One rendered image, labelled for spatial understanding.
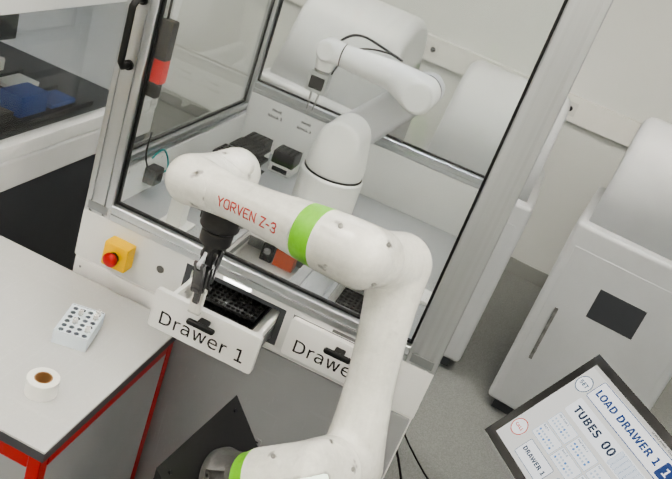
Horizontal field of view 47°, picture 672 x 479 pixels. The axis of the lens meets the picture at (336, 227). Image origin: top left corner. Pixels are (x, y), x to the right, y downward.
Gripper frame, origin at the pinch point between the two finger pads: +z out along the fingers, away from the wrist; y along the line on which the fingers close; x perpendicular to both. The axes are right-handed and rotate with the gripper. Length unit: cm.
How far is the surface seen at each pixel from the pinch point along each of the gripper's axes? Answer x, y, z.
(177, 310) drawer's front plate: -4.7, -1.4, 6.0
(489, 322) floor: 83, -246, 96
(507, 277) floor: 86, -316, 96
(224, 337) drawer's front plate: 8.7, -1.4, 7.1
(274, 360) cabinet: 19.1, -17.4, 18.2
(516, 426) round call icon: 78, -3, -5
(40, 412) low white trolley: -14.6, 33.9, 19.6
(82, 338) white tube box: -20.6, 11.7, 15.8
